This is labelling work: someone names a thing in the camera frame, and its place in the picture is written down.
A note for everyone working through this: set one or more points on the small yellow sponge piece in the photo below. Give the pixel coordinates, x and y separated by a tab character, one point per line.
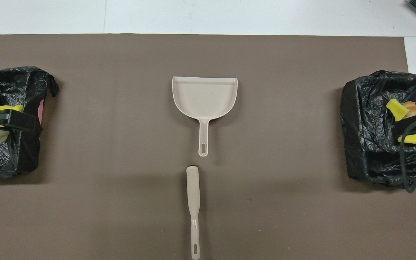
395	109

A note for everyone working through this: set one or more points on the large yellow sponge piece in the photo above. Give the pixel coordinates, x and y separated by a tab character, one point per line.
414	139

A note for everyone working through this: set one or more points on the pale crumbly toy bread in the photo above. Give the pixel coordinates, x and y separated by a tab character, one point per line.
411	108

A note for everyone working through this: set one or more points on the beige brush black bristles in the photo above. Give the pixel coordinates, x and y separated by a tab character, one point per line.
193	202

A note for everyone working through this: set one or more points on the wavy yellow sponge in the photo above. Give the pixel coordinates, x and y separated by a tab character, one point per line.
11	107

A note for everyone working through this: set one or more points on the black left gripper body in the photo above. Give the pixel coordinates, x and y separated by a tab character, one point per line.
20	121

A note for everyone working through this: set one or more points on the black bag lined pink bin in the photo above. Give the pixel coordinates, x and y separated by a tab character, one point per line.
16	151

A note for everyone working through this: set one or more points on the beige plastic dustpan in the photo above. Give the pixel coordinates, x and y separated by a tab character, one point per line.
204	99

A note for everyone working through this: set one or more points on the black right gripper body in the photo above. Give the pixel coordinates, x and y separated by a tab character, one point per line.
408	126

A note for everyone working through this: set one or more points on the brown table mat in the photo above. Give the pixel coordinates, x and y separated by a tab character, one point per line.
121	216

